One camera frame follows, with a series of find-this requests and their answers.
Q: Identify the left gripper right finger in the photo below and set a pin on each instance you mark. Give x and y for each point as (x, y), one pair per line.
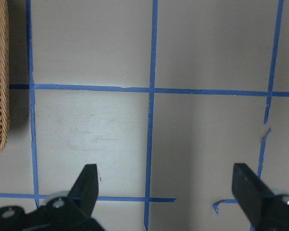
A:
(266, 210)

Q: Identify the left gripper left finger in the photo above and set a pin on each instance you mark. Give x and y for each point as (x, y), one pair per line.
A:
(71, 211)

